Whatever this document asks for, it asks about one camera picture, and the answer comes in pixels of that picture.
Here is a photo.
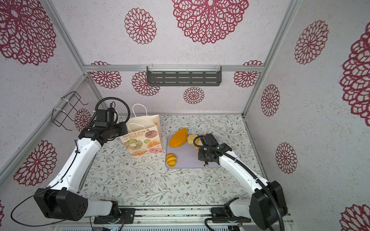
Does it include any striped yellow bread stick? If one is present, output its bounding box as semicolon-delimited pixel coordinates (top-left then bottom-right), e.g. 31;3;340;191
196;140;202;150

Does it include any printed paper bread bag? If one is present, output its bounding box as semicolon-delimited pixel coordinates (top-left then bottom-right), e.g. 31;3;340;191
120;114;163;157

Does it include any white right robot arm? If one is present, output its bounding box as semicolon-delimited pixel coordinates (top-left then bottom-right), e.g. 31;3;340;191
193;133;288;231

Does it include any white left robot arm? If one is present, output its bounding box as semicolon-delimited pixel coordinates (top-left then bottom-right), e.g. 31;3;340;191
34;107;127;223

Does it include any pale crusty bread roll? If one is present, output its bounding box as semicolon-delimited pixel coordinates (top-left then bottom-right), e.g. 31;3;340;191
187;134;197;146

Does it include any lavender plastic tray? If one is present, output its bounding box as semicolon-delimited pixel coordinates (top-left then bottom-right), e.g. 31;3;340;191
164;134;206;169

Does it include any small striped croissant bun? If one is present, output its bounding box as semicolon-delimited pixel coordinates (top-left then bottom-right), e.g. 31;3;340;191
166;154;177;167

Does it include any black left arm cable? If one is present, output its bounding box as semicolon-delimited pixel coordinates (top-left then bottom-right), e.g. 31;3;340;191
11;97;131;227

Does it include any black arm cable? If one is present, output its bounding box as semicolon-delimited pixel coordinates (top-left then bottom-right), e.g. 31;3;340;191
193;135;286;231
11;97;131;227

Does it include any black wire wall rack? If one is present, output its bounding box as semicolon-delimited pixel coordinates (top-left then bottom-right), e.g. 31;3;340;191
51;91;88;131

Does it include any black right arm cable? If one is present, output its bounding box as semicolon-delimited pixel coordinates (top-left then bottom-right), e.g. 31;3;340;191
193;135;286;231

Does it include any dark grey wall shelf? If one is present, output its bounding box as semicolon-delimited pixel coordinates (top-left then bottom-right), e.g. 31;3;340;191
146;66;222;87

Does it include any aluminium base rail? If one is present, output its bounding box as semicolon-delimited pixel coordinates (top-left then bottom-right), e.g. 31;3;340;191
51;205;294;231

